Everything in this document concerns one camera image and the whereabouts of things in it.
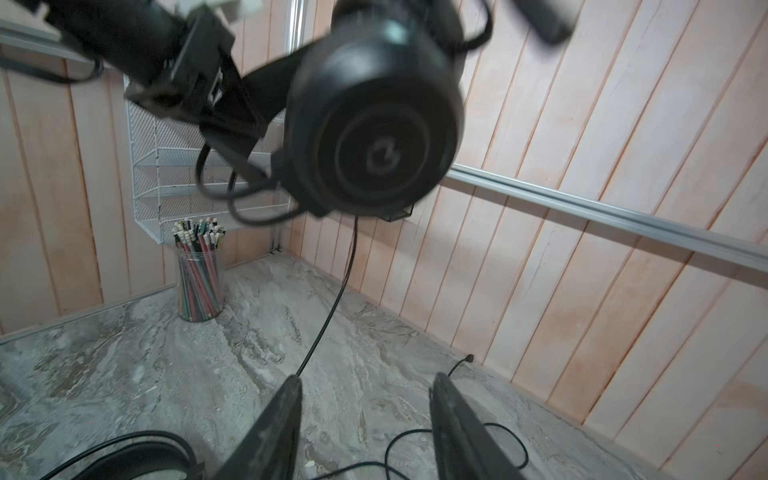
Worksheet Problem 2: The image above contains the headphones black cable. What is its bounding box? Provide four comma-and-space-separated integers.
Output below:
293, 215, 361, 379
311, 353, 530, 480

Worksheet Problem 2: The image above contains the white wire mesh shelf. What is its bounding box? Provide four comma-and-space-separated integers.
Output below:
125, 100, 295, 245

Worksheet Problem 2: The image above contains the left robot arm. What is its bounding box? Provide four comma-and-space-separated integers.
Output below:
45, 1, 272, 196

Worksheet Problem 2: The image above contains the clear cup of pencils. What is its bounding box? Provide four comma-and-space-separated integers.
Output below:
172, 217, 226, 323

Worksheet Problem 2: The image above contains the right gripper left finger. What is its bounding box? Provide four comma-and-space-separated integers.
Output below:
213, 375, 302, 480

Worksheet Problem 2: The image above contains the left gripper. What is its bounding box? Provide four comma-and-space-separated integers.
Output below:
125, 5, 270, 186

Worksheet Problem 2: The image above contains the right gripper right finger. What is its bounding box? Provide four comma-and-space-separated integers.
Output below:
430, 373, 524, 480

